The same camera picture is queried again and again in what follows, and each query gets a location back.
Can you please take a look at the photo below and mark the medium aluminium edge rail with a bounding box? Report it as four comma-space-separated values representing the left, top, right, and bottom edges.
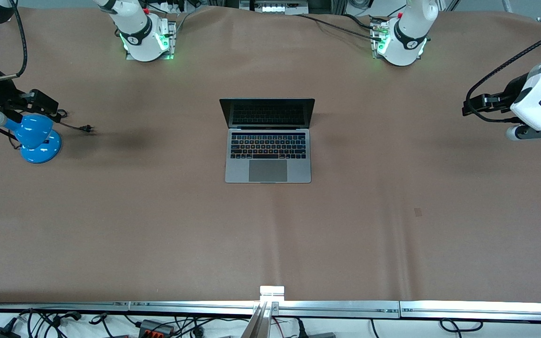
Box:
399, 300, 541, 324

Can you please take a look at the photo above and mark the black tangled floor cable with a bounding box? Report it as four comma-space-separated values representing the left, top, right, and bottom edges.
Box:
15, 308, 83, 338

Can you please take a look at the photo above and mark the black braided base cable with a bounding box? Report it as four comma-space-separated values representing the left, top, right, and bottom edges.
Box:
293, 13, 385, 40

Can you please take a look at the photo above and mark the grey laptop computer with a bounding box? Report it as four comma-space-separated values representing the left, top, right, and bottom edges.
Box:
219, 98, 316, 184

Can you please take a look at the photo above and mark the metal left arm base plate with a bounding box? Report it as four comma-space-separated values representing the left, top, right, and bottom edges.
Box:
371, 18, 428, 60

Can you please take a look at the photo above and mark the black looped floor cable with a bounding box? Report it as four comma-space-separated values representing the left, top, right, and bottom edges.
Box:
441, 318, 483, 333

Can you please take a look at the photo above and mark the aluminium profile strut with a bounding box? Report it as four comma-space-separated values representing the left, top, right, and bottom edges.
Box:
241, 301, 271, 338

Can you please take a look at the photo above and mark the short aluminium edge rail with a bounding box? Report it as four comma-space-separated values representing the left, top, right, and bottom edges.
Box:
0, 301, 131, 313

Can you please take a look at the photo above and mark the blue desk lamp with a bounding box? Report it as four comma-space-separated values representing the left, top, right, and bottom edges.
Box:
5, 114, 63, 164

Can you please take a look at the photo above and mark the black orange connector box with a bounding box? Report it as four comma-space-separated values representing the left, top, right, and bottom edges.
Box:
138, 319, 176, 337

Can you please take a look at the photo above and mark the white power strip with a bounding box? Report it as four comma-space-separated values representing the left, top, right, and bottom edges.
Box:
239, 0, 309, 15

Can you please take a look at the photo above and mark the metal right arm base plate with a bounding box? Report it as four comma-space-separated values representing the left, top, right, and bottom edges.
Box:
124, 20, 178, 62

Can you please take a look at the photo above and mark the brown table cover sheet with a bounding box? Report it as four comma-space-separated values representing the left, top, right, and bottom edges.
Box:
0, 5, 541, 305

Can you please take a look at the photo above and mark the long aluminium edge rail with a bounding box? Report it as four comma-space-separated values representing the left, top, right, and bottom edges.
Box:
129, 300, 401, 320

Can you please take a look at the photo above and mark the shiny metal corner bracket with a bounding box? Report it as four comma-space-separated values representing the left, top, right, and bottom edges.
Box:
260, 285, 285, 302

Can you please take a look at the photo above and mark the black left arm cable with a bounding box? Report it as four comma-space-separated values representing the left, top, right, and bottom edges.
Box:
463, 23, 541, 123

